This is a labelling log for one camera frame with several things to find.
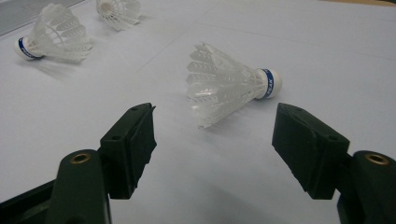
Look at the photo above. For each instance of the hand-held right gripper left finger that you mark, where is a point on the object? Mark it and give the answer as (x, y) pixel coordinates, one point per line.
(124, 155)

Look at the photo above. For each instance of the white shuttlecock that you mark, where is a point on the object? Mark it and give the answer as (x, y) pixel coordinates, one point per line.
(59, 37)
(224, 87)
(121, 12)

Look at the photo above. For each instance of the white table cover sheet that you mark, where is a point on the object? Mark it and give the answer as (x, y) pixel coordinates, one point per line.
(218, 174)

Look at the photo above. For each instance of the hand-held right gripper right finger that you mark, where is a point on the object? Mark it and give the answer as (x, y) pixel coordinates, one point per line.
(311, 149)

